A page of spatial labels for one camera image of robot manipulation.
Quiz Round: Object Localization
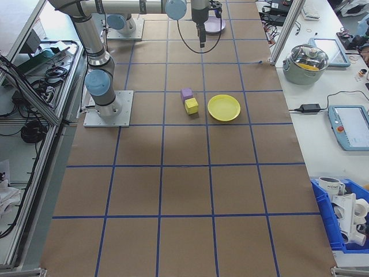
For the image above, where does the white pipe fitting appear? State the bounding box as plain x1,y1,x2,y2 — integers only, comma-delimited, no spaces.
331,192,369,246

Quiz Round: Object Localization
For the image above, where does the black power adapter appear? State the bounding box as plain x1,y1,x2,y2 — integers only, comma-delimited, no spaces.
299,103,322,114

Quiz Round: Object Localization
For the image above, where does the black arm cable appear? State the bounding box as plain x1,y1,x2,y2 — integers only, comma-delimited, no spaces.
176,13,224,54

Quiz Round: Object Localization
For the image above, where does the green circuit board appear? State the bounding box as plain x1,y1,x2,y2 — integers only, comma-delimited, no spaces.
20,47,70,69

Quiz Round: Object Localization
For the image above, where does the grey metal box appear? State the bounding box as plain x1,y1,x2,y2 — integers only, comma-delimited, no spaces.
19,28,47,55

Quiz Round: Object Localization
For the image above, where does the blue plastic bin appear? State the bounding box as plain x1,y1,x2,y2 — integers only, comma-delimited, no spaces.
310,178,369,254

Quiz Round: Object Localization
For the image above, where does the yellow plate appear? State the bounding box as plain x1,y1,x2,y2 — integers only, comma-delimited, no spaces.
207,94,242,122

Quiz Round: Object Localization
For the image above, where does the glass pot lid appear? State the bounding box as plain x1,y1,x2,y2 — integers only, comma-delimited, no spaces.
289,43,329,72

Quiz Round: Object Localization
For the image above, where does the aluminium corner bar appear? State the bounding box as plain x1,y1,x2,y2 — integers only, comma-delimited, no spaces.
330,267,369,277
0,267,47,277

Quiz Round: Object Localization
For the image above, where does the black flat adapter box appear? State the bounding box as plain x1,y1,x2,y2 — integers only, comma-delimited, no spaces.
262,14,285,26

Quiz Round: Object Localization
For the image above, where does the white mug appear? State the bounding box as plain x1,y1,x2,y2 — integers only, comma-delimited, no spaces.
318,176,346,197

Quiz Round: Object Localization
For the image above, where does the black box with white label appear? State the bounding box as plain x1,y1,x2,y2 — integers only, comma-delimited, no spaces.
269,0,290,14

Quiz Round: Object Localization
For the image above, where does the light blue teach pendant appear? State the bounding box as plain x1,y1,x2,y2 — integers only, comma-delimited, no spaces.
309,37,352,68
327,105,369,151

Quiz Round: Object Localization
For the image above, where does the aluminium profile post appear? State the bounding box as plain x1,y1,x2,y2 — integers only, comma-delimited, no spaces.
268,0,303,66

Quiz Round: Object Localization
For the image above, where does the V-shaped metal bar frame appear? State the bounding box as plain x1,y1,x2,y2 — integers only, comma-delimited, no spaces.
0,0,87,269

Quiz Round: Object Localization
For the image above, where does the white keyboard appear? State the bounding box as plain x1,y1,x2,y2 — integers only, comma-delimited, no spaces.
301,0,321,21

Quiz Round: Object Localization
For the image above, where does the black cable bundle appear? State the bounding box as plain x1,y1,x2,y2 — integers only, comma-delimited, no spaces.
30,65,66,98

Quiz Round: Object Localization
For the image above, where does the purple foam block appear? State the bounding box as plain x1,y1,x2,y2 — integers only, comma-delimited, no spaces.
180,87,194,102

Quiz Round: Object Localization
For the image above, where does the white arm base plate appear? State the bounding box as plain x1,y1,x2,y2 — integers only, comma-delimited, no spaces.
107,18,145,41
82,90,135,128

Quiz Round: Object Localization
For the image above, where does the purple plate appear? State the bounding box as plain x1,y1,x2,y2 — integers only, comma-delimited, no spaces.
203,16,227,35

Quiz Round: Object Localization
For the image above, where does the yellow foam block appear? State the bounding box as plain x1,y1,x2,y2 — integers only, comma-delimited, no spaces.
184,97,199,115

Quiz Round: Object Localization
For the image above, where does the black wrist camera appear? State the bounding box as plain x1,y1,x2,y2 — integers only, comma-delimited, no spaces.
211,0,224,18

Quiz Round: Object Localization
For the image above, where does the clear plastic bag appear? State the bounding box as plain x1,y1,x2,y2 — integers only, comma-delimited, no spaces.
340,0,366,16

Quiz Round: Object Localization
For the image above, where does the black power adapter cable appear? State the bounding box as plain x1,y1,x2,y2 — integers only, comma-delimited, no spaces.
289,91,369,112

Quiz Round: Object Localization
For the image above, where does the grey cooking pot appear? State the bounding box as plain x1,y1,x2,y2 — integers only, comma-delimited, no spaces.
282,59,328,85

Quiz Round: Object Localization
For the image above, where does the black cable coil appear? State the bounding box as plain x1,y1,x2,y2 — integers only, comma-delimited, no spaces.
20,120,47,144

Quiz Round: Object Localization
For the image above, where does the light blue garment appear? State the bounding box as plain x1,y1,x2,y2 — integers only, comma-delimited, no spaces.
357,20,369,38

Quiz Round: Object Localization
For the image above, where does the white crumpled cloth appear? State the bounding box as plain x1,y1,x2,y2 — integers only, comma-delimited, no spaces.
0,160,21,216

